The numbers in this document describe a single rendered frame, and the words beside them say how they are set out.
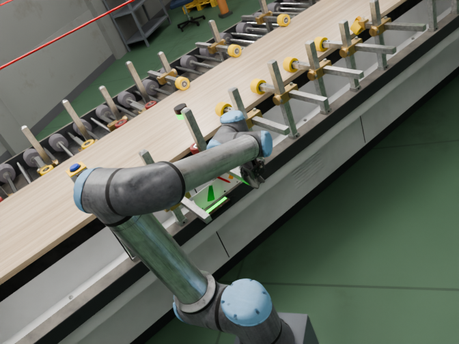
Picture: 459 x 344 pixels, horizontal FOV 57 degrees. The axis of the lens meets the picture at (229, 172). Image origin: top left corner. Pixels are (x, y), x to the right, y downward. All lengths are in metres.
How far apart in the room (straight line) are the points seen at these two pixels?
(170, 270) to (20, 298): 1.02
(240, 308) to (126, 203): 0.54
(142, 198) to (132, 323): 1.53
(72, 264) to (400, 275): 1.63
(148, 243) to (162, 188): 0.23
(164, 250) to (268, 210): 1.48
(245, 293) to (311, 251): 1.26
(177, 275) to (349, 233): 1.54
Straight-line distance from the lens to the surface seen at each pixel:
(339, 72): 2.20
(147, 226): 1.14
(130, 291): 2.05
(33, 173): 3.25
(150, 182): 0.97
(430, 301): 2.31
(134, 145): 2.39
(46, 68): 6.59
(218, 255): 2.51
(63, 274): 2.12
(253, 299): 1.35
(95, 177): 1.05
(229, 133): 1.49
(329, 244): 2.59
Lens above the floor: 1.90
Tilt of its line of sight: 34 degrees down
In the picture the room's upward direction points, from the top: 23 degrees counter-clockwise
